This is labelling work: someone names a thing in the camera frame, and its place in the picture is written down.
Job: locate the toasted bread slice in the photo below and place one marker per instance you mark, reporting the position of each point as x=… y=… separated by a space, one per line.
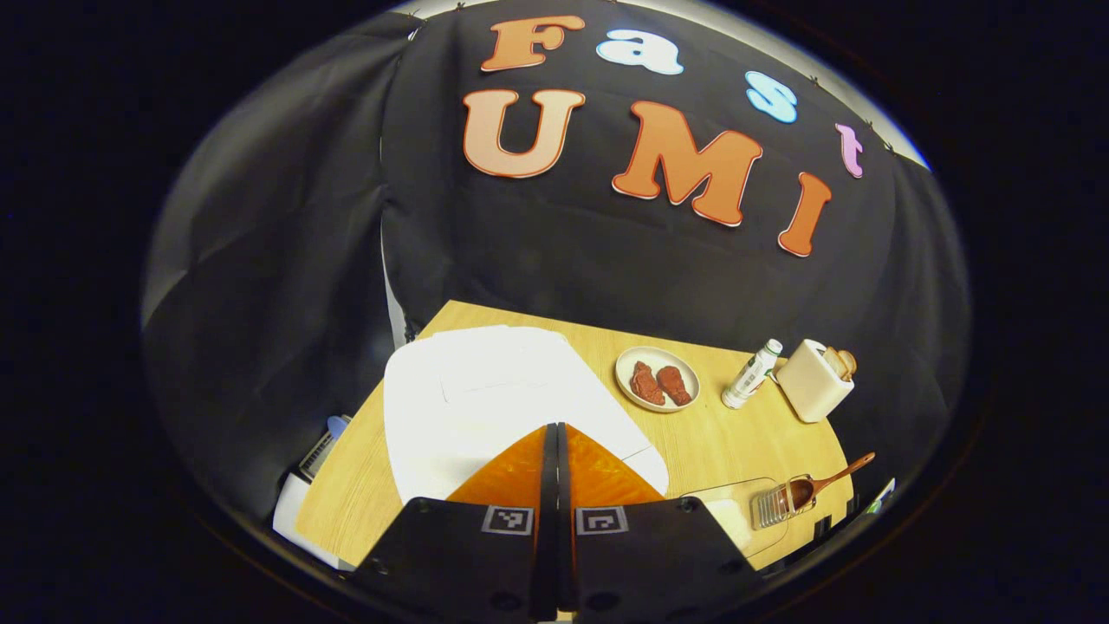
x=833 y=361
x=848 y=361

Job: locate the black backdrop cloth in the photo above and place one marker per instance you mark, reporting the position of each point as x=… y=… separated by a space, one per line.
x=606 y=260

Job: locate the cream rice dish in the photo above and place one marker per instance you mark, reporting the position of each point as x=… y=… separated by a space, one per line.
x=728 y=524

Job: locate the white oval plate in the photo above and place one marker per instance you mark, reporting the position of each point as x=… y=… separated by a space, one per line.
x=650 y=357

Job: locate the red meat piece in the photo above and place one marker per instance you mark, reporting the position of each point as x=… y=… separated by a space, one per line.
x=645 y=384
x=674 y=386

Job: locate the white toaster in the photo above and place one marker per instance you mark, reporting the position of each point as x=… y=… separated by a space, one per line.
x=810 y=386

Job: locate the brown wooden spoon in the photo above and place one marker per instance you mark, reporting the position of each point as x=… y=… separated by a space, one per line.
x=836 y=475

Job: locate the white drink bottle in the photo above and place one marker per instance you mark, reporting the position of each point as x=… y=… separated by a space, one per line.
x=749 y=377

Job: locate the white box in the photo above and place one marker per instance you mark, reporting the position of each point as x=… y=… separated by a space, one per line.
x=299 y=524

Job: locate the grey ribbed device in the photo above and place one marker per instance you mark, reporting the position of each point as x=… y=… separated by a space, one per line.
x=321 y=455

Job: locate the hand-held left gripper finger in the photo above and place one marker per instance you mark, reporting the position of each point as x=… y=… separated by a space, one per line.
x=546 y=537
x=566 y=537

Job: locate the white rice cooker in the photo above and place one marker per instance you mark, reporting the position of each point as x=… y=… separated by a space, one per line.
x=485 y=390

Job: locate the blue cap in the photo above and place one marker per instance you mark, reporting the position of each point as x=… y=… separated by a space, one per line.
x=337 y=425

